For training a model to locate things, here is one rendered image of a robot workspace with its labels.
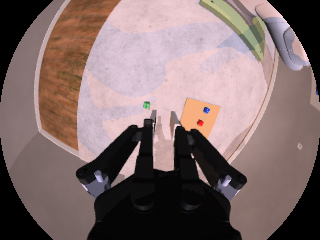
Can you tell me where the blue die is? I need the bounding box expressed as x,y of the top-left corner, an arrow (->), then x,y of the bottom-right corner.
203,107 -> 210,114

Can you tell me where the orange flat mat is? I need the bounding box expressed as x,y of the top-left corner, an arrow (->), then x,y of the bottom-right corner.
180,98 -> 220,139

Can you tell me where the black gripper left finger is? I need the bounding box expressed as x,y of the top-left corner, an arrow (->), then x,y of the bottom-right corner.
76,110 -> 157,210

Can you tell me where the green die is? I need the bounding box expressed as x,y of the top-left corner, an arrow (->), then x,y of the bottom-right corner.
144,101 -> 150,109

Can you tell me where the red die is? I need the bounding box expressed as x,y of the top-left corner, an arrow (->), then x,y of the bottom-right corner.
197,119 -> 204,126

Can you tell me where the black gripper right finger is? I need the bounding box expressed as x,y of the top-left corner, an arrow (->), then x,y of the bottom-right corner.
170,111 -> 247,210

